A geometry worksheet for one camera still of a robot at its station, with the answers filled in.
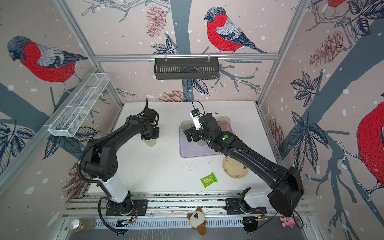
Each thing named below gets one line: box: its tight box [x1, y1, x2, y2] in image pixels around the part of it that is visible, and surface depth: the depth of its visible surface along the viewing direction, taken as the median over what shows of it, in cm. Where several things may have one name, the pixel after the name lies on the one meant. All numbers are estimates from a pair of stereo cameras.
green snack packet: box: [200, 172, 218, 188], surface depth 83 cm
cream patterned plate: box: [222, 156, 249, 179], surface depth 87 cm
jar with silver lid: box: [69, 217, 95, 233], surface depth 63 cm
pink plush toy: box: [279, 216, 296, 228], surface depth 69 cm
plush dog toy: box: [187, 206, 207, 236], surface depth 70 cm
